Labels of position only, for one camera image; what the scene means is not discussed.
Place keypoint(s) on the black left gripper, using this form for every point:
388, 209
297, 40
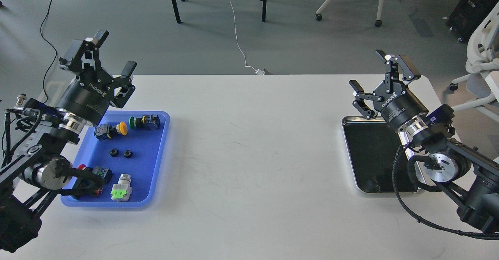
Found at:
91, 94

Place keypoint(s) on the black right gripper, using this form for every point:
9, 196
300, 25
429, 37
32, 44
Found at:
399, 104

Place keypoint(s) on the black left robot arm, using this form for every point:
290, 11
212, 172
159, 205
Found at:
34, 171

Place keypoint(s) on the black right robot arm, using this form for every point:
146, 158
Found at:
441, 163

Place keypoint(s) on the silver metal tray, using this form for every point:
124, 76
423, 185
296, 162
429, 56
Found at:
372, 146

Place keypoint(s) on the blue plastic tray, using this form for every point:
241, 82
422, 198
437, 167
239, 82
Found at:
147, 147

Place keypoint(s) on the red emergency stop button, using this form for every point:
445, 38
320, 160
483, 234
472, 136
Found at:
104, 173

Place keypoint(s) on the white office chair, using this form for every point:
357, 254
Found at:
482, 67

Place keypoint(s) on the black equipment case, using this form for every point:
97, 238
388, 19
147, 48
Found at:
467, 16

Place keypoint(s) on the yellow push button switch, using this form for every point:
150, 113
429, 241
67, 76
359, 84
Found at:
108, 131

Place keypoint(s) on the green push button switch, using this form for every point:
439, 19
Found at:
145, 122

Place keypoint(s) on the green silver indicator switch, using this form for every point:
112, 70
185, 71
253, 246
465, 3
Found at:
122, 190

